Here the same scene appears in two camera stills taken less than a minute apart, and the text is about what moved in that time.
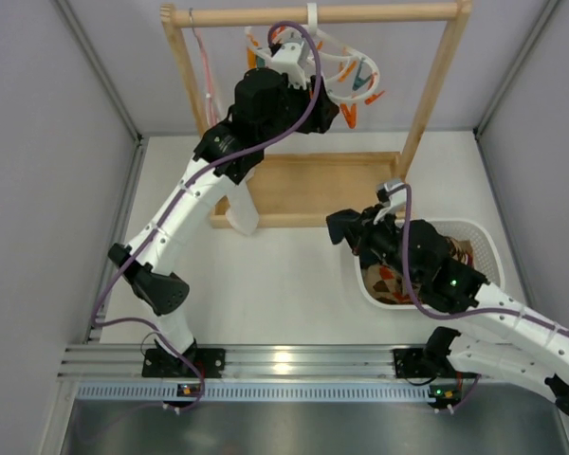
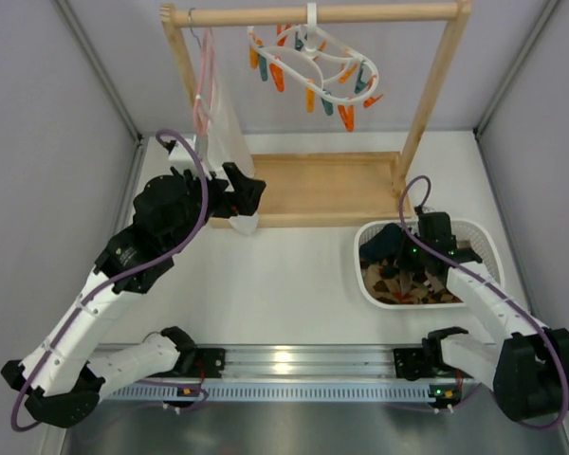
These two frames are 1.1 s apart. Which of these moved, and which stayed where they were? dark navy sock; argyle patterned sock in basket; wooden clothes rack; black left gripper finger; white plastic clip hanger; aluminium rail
Moved: black left gripper finger; dark navy sock
Stayed: wooden clothes rack; white plastic clip hanger; argyle patterned sock in basket; aluminium rail
